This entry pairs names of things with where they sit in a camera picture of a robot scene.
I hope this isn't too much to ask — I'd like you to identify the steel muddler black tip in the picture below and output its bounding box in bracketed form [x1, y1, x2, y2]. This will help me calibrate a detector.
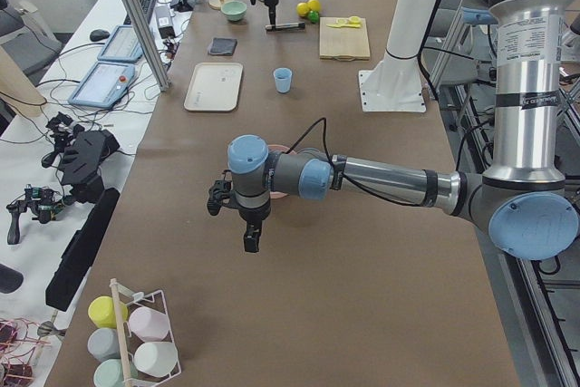
[265, 22, 305, 33]

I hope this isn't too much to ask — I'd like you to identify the light blue plastic cup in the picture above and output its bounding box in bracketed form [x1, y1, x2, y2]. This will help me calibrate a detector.
[273, 67, 293, 93]

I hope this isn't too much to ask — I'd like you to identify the pink cup in rack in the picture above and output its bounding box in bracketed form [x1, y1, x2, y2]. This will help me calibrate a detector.
[128, 306, 170, 342]

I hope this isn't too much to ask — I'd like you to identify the white cup in rack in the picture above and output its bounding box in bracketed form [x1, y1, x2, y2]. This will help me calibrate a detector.
[133, 342, 178, 378]

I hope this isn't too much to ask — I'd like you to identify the yellow cup in rack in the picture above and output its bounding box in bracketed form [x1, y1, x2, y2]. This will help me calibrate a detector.
[88, 295, 116, 329]

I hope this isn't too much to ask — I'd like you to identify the grey cup in rack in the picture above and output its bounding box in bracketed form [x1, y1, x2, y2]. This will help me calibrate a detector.
[87, 328, 121, 363]

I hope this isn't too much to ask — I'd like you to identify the green cup in rack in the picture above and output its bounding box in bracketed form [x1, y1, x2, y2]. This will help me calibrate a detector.
[92, 359, 124, 387]

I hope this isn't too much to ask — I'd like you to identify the yellow lemon lower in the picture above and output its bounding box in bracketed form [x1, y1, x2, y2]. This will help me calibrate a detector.
[295, 3, 310, 17]

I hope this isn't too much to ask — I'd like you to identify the yellow lemon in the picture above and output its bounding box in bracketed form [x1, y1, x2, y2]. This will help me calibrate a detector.
[306, 0, 322, 13]
[295, 3, 310, 17]

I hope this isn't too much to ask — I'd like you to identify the light green bowl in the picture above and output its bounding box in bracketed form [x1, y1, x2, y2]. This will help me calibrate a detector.
[220, 0, 247, 23]

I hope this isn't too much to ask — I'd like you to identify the yellow lemon upper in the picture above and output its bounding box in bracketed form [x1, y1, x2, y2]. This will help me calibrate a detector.
[306, 0, 322, 13]

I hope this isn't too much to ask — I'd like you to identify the green lime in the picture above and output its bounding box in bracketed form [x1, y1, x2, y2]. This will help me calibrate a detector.
[307, 11, 320, 24]

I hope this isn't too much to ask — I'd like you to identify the grey folded cloth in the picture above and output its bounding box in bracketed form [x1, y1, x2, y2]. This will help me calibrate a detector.
[208, 37, 237, 56]

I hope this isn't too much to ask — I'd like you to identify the wooden cutting board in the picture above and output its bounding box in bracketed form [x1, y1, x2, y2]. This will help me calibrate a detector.
[319, 16, 371, 61]

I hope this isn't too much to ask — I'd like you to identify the pink bowl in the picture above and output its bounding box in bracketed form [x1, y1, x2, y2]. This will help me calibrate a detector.
[266, 144, 294, 199]

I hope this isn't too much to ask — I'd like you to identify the cream rabbit tray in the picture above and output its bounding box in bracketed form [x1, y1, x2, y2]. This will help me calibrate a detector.
[183, 63, 243, 112]

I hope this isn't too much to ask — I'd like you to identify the teach pendant far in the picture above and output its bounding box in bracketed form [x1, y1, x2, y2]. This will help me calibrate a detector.
[97, 24, 143, 63]

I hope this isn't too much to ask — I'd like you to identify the teach pendant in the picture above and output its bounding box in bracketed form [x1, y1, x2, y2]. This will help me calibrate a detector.
[97, 24, 143, 63]
[68, 62, 135, 109]

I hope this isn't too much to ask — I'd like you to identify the black computer mouse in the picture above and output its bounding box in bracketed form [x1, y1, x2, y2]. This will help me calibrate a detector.
[89, 29, 110, 43]

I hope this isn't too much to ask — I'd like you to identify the black long bar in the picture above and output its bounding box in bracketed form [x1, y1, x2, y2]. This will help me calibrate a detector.
[45, 188, 120, 312]

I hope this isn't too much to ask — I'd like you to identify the teach pendant near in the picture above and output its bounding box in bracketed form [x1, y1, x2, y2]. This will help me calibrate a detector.
[68, 62, 135, 109]

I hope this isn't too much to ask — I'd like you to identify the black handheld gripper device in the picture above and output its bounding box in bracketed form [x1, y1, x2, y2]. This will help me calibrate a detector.
[41, 111, 120, 204]

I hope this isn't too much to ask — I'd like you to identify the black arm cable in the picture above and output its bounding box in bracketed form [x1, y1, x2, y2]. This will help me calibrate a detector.
[287, 116, 430, 209]

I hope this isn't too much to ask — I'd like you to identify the aluminium camera post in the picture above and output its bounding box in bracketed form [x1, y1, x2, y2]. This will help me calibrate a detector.
[121, 0, 170, 92]

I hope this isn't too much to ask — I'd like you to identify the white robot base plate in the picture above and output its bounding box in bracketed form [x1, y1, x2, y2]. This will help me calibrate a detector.
[359, 0, 437, 113]

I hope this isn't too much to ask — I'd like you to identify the white wire cup rack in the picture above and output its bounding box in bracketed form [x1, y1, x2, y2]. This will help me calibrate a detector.
[110, 278, 182, 386]

